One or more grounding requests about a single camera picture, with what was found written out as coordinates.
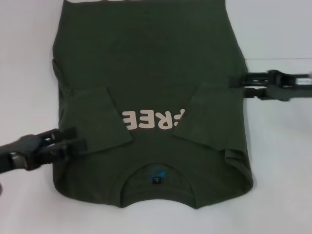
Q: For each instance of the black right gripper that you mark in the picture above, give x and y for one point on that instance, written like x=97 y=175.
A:
x=285 y=85

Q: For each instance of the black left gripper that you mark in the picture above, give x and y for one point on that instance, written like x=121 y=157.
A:
x=26 y=151

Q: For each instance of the dark green FREE t-shirt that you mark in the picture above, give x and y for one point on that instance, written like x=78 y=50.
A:
x=151 y=61

